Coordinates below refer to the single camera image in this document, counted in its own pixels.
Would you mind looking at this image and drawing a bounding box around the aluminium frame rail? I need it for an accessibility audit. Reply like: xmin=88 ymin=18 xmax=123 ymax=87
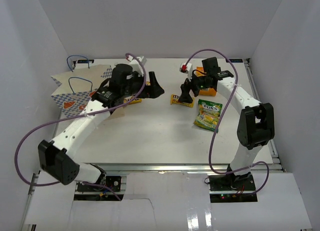
xmin=95 ymin=163 xmax=283 ymax=173

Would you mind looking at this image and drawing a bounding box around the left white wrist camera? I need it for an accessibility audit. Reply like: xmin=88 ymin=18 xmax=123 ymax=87
xmin=126 ymin=55 xmax=147 ymax=75

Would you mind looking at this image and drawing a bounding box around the green fox's candy bag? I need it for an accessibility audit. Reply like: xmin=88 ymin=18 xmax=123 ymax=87
xmin=193 ymin=99 xmax=223 ymax=132

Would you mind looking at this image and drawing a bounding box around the blue checkered paper bag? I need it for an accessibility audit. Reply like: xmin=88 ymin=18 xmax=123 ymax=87
xmin=51 ymin=59 xmax=114 ymax=117

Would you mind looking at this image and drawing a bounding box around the orange gummy candy bag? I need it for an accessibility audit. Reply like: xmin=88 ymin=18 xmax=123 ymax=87
xmin=195 ymin=66 xmax=217 ymax=97

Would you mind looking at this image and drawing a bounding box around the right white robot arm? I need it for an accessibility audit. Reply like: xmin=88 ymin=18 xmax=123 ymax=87
xmin=179 ymin=57 xmax=275 ymax=191

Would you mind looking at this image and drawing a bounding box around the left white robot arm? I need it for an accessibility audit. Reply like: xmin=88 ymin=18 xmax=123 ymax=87
xmin=38 ymin=63 xmax=165 ymax=191

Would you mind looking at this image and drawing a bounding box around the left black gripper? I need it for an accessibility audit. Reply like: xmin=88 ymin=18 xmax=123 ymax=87
xmin=121 ymin=71 xmax=163 ymax=98

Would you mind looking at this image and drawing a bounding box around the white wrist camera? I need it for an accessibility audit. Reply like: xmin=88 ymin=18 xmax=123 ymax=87
xmin=126 ymin=55 xmax=147 ymax=75
xmin=179 ymin=62 xmax=193 ymax=80

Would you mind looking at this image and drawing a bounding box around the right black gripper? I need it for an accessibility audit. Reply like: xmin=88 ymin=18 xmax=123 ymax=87
xmin=179 ymin=69 xmax=210 ymax=104

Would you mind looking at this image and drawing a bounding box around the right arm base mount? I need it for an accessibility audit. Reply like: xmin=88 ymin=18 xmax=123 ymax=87
xmin=204 ymin=174 xmax=258 ymax=204

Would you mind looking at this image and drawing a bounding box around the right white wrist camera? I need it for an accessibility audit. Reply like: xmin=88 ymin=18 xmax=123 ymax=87
xmin=179 ymin=62 xmax=193 ymax=80

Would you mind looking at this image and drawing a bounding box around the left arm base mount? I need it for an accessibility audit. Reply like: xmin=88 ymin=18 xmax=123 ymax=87
xmin=75 ymin=176 xmax=122 ymax=193

